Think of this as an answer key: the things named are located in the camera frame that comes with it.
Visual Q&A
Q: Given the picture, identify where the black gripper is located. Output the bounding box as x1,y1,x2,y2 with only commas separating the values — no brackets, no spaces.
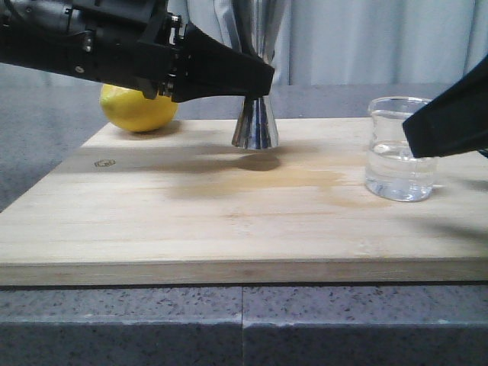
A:
1,1,191,100

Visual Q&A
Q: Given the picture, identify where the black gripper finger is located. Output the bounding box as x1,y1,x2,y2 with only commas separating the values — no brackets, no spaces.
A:
403,58,487,158
172,22,275,103

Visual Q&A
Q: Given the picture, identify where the steel double jigger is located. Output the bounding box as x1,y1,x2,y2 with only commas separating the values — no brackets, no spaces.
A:
229,1,286,149

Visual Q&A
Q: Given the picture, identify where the glass measuring beaker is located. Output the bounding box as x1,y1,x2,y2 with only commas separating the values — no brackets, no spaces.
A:
364,96,437,202

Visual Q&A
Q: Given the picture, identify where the yellow lemon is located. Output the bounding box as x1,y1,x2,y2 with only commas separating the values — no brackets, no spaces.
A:
99,84,178,133

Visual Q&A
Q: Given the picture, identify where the grey curtain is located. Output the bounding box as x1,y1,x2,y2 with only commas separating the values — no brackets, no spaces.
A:
0,0,488,87

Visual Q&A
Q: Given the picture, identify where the wooden cutting board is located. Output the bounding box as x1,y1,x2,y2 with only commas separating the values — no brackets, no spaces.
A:
1,118,487,286

